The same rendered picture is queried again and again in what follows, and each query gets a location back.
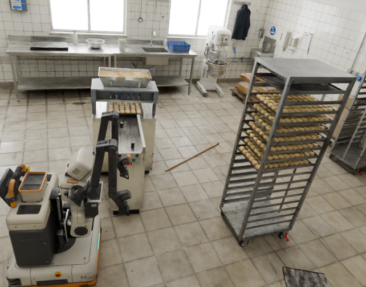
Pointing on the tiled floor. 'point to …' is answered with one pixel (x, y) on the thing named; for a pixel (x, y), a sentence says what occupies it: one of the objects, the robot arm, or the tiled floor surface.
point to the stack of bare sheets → (303, 278)
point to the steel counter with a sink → (151, 50)
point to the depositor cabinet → (149, 126)
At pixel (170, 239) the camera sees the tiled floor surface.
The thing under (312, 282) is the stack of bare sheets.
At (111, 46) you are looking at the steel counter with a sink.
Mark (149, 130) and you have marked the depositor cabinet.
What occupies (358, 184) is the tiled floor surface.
